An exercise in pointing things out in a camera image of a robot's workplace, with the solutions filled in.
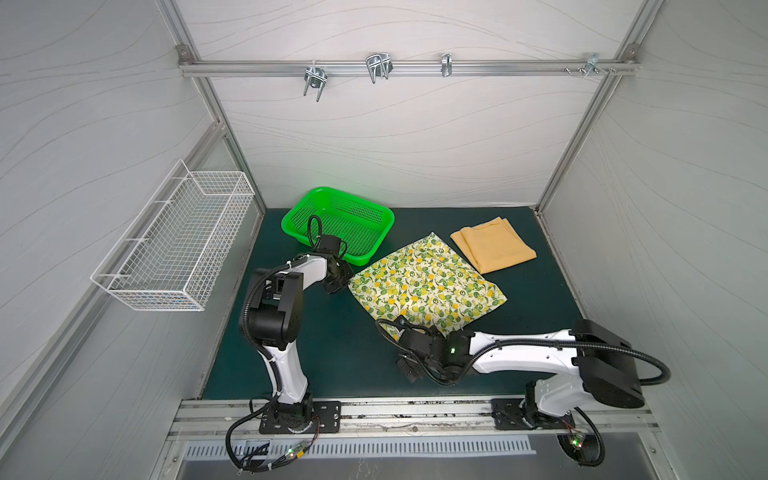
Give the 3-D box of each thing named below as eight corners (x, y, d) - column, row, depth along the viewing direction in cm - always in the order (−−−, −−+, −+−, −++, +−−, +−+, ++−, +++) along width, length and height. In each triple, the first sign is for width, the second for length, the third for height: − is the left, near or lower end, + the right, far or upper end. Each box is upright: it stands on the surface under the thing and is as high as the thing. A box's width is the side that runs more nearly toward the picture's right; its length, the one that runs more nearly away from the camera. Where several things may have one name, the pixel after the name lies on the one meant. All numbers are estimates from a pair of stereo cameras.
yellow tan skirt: (478, 277, 102) (480, 273, 100) (450, 234, 114) (451, 231, 112) (533, 257, 107) (536, 254, 106) (501, 218, 119) (503, 215, 118)
